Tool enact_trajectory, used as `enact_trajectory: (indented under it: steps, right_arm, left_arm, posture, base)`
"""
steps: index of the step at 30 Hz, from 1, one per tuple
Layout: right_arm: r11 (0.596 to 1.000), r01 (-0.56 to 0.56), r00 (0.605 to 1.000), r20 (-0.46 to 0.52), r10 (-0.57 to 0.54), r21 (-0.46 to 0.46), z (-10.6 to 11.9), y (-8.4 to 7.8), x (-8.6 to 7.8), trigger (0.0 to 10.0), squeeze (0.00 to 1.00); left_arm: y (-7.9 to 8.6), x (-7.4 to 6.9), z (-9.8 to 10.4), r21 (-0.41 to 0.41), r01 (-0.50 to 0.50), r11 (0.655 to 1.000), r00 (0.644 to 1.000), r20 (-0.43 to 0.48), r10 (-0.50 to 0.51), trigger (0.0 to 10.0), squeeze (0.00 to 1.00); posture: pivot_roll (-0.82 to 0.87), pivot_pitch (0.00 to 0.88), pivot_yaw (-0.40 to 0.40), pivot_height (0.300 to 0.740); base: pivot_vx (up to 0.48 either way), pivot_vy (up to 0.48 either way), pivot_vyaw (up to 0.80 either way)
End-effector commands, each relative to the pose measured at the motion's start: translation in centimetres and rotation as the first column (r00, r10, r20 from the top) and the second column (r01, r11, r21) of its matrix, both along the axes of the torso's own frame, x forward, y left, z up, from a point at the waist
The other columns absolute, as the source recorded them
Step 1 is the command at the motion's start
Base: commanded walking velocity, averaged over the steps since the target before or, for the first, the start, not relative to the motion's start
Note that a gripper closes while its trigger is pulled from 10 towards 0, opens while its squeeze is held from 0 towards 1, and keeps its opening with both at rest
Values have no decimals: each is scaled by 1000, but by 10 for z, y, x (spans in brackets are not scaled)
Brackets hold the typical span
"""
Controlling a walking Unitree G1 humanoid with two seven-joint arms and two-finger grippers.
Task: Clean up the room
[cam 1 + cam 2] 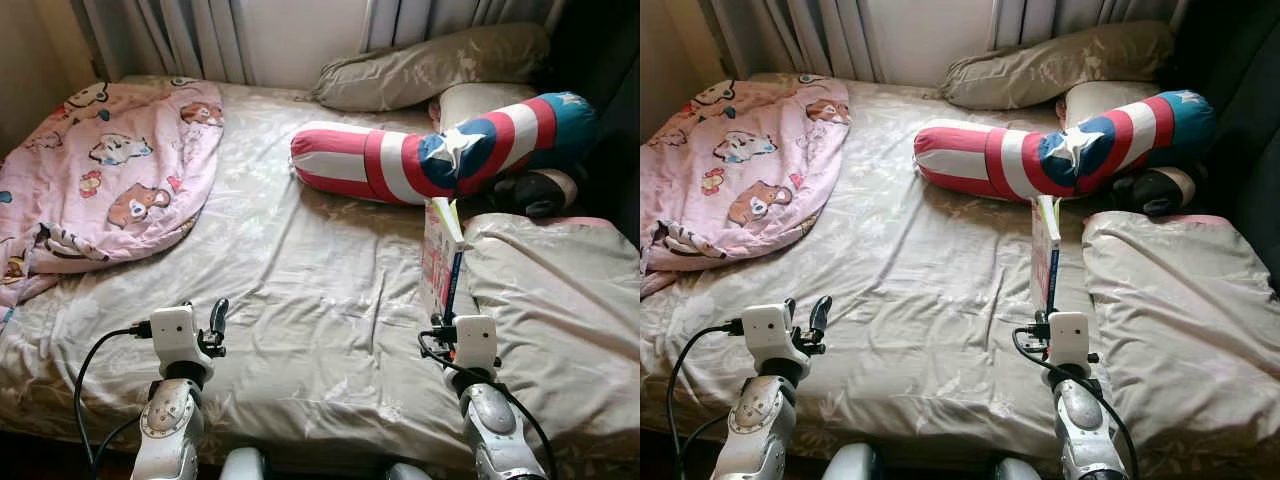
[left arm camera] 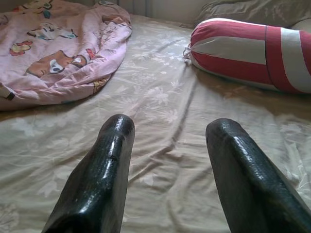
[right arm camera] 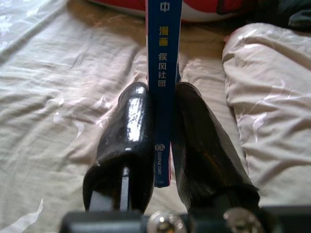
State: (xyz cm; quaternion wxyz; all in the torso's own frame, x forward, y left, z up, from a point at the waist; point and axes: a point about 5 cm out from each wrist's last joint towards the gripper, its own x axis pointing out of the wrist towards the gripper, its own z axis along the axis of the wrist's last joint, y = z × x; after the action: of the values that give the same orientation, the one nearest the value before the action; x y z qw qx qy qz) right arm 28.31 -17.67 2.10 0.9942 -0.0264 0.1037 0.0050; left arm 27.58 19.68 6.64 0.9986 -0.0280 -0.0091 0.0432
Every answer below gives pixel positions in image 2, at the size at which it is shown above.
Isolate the floral patterned bed sheet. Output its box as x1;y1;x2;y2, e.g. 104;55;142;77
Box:
0;13;311;233

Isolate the pink cartoon print blanket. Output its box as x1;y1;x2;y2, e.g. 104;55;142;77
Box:
0;0;133;112

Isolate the red white striped bolster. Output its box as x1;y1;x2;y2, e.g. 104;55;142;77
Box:
183;18;311;95

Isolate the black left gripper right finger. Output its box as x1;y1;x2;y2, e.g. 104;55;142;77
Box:
205;117;311;233

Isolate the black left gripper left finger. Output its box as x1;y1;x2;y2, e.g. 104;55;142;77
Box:
40;113;136;233

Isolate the beige pillow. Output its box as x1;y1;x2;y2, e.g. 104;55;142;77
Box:
194;0;311;29

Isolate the grey pleated curtain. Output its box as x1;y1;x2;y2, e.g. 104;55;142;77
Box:
128;0;156;15

